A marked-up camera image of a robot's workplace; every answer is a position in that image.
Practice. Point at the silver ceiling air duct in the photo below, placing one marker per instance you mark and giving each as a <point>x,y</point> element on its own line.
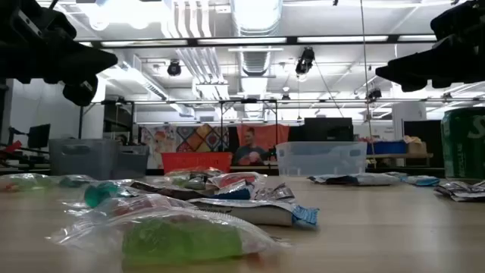
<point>255,22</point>

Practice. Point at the black ceiling mounted camera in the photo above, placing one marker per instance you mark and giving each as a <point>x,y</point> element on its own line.
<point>374,95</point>
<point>305,60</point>
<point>174,69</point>

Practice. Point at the red gummy candy packet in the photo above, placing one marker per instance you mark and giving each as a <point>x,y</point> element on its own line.
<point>132,204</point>

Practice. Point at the wooden background table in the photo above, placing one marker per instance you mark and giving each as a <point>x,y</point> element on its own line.
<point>398,155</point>

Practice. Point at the white pillar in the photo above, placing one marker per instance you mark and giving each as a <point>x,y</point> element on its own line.
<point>409,121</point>

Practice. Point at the black computer monitor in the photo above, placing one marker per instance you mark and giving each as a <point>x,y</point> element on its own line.
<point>38,135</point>

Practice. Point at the colourful patchwork quilt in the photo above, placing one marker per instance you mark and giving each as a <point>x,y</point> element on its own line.
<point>201,138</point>

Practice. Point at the black panel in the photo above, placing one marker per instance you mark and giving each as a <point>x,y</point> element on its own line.
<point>432,136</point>

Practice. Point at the thin hanging rod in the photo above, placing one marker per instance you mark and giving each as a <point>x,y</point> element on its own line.
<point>370,136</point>

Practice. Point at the person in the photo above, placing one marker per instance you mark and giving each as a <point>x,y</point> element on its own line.
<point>250,151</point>

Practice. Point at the teal gummy candy packet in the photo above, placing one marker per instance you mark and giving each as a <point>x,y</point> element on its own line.
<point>99,193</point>
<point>74,181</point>

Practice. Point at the grey plastic bin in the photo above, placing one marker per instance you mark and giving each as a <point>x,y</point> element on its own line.
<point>83,159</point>

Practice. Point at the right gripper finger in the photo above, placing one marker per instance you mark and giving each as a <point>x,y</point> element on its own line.
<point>415,86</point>
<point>439,62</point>

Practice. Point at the green soda can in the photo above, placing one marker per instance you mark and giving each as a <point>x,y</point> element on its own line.
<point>464,144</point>

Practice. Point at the orange cloth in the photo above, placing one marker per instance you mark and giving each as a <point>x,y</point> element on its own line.
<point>278,134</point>

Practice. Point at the red plastic basket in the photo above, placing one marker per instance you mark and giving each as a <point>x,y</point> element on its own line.
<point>197,163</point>

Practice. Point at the dark storage shelf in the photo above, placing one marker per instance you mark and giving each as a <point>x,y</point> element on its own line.
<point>117,117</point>

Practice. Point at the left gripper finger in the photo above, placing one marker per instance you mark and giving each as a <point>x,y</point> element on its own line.
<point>81,93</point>
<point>83,62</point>

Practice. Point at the orange gummy candy packet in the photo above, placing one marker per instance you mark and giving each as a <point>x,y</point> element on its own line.
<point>235,179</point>

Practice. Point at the cardboard box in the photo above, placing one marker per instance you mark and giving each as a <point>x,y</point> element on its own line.
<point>417,148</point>

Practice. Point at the clear plastic bin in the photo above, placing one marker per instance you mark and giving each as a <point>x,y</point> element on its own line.
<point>322,159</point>

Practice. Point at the green gummy candy packet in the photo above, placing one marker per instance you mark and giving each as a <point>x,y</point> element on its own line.
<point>189,180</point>
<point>182,239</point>
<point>26,182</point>

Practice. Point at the floral printed cloth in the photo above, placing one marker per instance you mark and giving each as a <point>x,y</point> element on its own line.
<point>159,142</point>

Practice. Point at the brown silver candy wrapper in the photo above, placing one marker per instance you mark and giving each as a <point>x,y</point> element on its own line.
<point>460,191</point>

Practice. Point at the black metal rack frame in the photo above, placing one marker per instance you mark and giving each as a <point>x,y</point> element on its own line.
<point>221,113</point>

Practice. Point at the blue storage bin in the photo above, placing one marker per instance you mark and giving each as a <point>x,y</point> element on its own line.
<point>386,148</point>

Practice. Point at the large brown Hershey's bar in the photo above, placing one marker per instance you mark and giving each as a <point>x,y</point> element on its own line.
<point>170,192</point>

